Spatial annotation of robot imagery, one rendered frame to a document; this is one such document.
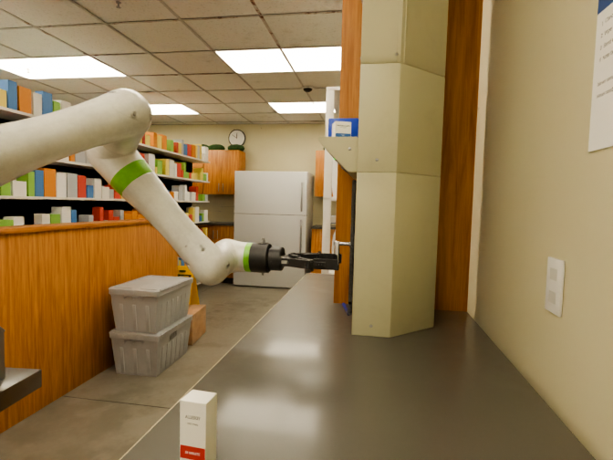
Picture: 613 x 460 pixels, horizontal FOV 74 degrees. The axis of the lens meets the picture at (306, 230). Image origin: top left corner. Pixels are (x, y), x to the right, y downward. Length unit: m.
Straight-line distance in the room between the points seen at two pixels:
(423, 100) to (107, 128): 0.85
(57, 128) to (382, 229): 0.82
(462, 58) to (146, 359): 2.82
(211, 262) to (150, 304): 2.11
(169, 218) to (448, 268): 0.98
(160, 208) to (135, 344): 2.27
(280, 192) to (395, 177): 5.10
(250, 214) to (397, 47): 5.28
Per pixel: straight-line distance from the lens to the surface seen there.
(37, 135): 1.00
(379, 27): 1.27
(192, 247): 1.16
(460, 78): 1.63
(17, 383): 1.06
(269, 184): 6.26
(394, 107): 1.20
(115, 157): 1.23
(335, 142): 1.19
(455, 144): 1.58
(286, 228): 6.20
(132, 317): 3.34
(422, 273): 1.29
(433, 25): 1.38
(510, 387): 1.02
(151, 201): 1.19
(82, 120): 1.06
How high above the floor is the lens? 1.32
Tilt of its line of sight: 4 degrees down
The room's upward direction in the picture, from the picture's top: 1 degrees clockwise
